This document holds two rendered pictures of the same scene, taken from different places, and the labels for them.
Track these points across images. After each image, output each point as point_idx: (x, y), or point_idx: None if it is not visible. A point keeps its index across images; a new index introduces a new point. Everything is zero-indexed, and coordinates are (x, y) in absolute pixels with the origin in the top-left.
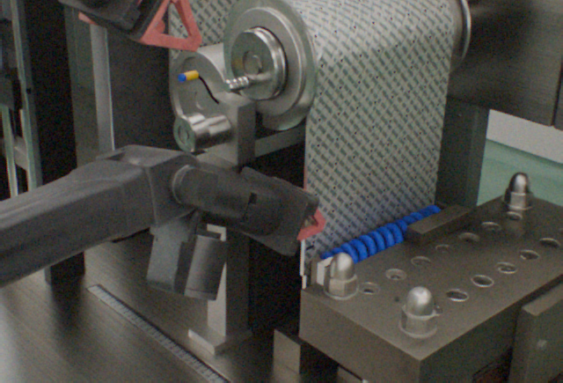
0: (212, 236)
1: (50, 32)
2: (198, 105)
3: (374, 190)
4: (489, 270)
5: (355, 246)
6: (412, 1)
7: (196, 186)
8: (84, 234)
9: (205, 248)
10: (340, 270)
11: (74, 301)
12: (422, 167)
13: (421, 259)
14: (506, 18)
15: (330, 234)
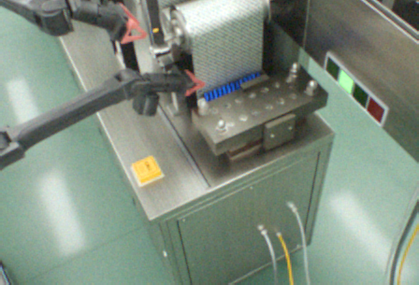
0: (151, 97)
1: None
2: (167, 29)
3: (228, 70)
4: (261, 107)
5: (218, 91)
6: (242, 4)
7: (139, 89)
8: (103, 105)
9: (149, 102)
10: (201, 106)
11: None
12: (252, 59)
13: (240, 98)
14: (291, 4)
15: (209, 86)
